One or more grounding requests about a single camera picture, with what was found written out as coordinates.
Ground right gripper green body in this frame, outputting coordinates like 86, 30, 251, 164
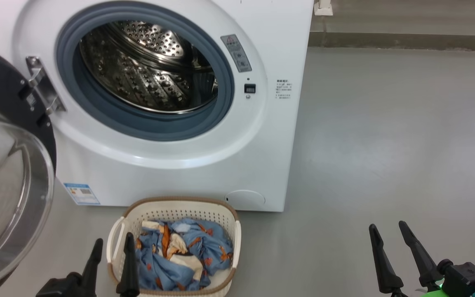
417, 287, 449, 297

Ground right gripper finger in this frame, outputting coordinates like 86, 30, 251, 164
369, 224, 404, 295
398, 220, 444, 289

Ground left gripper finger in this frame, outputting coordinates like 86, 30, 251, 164
82, 238, 103, 290
116, 232, 141, 297

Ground blue patterned clothes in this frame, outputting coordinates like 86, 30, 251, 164
135, 219, 234, 291

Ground cream perforated laundry basket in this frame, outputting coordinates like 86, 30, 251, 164
106, 197, 242, 297

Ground white front-load washing machine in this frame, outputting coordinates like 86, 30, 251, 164
0, 0, 314, 212

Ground grey rubber door seal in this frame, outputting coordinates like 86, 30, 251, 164
56, 2, 235, 142

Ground metal door hinge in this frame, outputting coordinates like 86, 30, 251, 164
26, 57, 66, 115

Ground blue energy label sticker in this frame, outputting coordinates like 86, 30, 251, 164
63, 183, 100, 205

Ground round white filter cover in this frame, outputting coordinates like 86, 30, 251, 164
225, 190, 266, 209

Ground perforated steel washer drum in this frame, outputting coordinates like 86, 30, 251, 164
79, 20, 218, 114

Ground small printed text sticker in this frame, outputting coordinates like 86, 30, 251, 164
276, 79, 292, 100

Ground grey warning sticker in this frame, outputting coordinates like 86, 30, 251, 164
221, 34, 252, 73

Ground white furniture leg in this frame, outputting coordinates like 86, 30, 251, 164
314, 0, 333, 16

